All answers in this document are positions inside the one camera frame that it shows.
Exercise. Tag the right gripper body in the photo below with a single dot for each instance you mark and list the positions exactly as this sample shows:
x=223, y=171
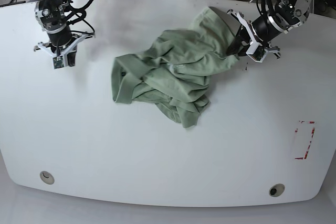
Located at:
x=62, y=41

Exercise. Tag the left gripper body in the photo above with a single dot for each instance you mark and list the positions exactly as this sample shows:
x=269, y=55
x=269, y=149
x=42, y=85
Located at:
x=260, y=32

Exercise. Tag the green polo shirt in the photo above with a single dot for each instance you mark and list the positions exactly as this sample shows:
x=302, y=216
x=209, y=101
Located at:
x=175, y=72

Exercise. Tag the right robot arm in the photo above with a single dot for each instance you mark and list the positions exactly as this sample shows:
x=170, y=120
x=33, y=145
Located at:
x=65, y=26

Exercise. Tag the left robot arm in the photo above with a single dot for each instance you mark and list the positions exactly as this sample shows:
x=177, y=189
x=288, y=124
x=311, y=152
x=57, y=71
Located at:
x=294, y=13

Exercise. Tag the red tape rectangle marking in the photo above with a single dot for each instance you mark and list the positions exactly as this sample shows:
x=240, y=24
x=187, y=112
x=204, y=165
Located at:
x=303, y=138

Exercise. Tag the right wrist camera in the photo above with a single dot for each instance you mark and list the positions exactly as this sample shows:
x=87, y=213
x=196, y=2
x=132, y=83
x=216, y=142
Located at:
x=58, y=62

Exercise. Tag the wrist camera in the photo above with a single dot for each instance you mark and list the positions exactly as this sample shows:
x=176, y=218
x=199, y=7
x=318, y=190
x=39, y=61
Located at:
x=258, y=56
x=58, y=62

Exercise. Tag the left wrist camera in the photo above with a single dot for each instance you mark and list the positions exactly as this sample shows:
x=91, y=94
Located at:
x=258, y=56

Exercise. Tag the left table cable grommet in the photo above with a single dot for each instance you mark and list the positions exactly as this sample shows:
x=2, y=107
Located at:
x=47, y=177

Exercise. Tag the table cable grommet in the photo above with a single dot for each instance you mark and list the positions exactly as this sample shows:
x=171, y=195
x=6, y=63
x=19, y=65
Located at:
x=276, y=190
x=47, y=177

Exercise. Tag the right table cable grommet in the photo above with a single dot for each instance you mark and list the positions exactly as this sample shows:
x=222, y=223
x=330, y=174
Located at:
x=276, y=190

